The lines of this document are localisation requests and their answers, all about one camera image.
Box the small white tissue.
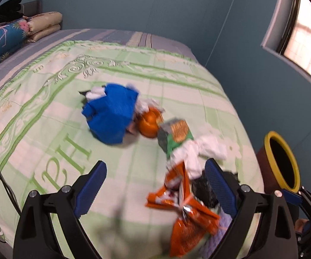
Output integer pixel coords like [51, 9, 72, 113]
[87, 86, 107, 101]

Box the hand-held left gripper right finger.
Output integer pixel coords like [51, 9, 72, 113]
[204, 158, 299, 259]

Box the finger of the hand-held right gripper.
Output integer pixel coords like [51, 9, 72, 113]
[282, 187, 311, 213]

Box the blue floral folded blanket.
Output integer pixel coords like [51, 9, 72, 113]
[0, 16, 30, 68]

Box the black clothes pile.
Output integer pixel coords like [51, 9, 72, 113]
[0, 0, 24, 27]

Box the window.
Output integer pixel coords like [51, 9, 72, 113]
[261, 0, 311, 98]

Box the large white tissue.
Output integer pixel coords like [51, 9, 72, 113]
[172, 125, 242, 180]

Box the black plastic bag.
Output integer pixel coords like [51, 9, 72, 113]
[190, 171, 239, 208]

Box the green printed blanket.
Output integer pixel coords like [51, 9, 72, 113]
[0, 40, 265, 259]

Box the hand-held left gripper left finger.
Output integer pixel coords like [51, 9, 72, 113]
[13, 160, 108, 259]

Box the beige folded blanket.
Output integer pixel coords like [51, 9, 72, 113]
[26, 11, 63, 43]

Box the bed with striped sheet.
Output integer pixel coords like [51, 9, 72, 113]
[0, 28, 199, 87]

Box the black cable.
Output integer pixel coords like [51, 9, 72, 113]
[0, 144, 21, 216]

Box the orange snack bag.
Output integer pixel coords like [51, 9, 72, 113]
[145, 160, 221, 258]

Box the green snack packet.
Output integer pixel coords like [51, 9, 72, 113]
[158, 118, 195, 160]

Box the yellow-rimmed brown bin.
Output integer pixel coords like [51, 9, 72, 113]
[256, 131, 301, 194]

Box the orange round wrapper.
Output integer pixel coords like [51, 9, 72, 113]
[137, 107, 164, 139]

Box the grey headboard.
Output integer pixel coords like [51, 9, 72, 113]
[21, 0, 43, 17]

